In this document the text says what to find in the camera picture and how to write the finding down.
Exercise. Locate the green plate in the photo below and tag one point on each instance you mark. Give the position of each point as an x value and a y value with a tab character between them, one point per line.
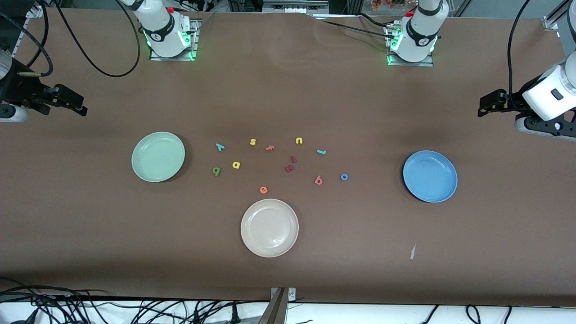
157	157

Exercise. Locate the grey camera pole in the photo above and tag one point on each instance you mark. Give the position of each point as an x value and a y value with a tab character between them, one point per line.
275	310

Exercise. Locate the silver metal bracket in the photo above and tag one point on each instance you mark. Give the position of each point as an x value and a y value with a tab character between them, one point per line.
291	294

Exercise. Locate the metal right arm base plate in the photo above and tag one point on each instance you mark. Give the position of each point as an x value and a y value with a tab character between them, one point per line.
194	49

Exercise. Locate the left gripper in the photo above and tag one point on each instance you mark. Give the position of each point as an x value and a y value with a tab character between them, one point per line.
511	101

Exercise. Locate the grey metal box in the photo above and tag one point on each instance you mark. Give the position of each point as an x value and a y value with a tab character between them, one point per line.
294	5

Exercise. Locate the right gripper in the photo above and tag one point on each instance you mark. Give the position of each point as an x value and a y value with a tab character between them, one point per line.
19	90

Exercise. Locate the dark red foam letter k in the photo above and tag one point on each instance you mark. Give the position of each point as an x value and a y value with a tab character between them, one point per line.
290	168

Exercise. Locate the orange artificial flowers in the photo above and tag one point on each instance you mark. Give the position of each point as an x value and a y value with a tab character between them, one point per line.
391	3

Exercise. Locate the aluminium frame rail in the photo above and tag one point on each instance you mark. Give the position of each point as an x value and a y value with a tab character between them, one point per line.
550	22
35	12

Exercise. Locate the blue plate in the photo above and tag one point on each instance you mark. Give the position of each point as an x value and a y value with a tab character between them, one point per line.
429	176

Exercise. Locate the red foam letter b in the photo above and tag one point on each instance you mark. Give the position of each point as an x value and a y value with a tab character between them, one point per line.
318	180

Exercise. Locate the white tape scrap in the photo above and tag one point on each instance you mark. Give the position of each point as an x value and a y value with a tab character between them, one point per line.
412	252

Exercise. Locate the beige plate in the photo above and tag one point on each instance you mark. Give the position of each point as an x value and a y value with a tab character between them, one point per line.
269	228

